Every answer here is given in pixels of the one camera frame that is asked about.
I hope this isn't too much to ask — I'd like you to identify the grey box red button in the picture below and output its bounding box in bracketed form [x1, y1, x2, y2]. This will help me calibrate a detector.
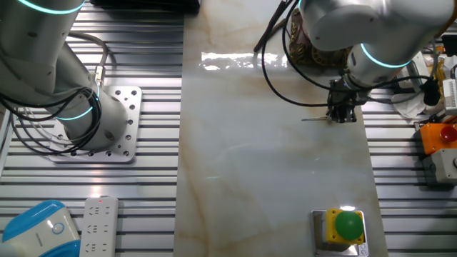
[423, 148, 457, 186]

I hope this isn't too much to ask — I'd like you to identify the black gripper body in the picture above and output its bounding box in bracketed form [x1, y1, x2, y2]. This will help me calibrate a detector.
[328, 79, 371, 108]

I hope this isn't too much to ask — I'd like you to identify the white power strip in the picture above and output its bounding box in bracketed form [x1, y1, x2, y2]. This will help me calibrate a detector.
[79, 196, 119, 257]

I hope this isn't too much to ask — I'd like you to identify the blue white round device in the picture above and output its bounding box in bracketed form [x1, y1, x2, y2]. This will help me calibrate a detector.
[0, 199, 81, 257]

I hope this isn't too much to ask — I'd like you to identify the black foam microphone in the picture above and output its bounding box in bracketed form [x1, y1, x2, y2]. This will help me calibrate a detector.
[420, 77, 442, 107]

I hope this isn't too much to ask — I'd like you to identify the black base cable bundle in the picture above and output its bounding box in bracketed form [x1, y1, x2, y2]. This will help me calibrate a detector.
[0, 89, 103, 156]

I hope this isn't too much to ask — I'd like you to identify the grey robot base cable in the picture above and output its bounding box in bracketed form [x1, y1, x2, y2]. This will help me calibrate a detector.
[62, 30, 110, 89]

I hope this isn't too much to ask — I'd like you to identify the brown gold rotary phone base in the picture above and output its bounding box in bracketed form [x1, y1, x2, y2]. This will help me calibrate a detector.
[288, 9, 353, 69]

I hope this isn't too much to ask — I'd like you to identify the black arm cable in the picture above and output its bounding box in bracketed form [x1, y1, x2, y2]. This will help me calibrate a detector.
[260, 0, 435, 108]

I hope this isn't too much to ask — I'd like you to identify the white crumpled tissue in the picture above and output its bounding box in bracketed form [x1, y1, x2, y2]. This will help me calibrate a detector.
[392, 89, 447, 119]

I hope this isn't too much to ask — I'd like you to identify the silver robot mounting plate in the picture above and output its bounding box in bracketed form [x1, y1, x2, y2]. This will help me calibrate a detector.
[48, 85, 143, 164]

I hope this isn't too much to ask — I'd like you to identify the ribbed silver camera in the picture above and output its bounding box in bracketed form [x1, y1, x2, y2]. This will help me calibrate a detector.
[442, 78, 457, 116]

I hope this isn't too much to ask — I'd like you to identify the orange emergency stop box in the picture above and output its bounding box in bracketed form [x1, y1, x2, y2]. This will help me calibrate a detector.
[419, 123, 457, 156]

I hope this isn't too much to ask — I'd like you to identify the yellow plastic bag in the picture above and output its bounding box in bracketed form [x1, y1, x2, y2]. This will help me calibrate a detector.
[431, 56, 447, 106]

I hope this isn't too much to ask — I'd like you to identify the green button yellow box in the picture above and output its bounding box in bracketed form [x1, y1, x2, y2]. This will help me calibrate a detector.
[323, 208, 366, 246]

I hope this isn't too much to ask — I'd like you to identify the orange brown bag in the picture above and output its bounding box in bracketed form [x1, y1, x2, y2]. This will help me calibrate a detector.
[437, 16, 457, 36]

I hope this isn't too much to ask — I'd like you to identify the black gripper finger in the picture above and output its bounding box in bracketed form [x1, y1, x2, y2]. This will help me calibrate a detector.
[326, 105, 340, 122]
[342, 105, 357, 124]

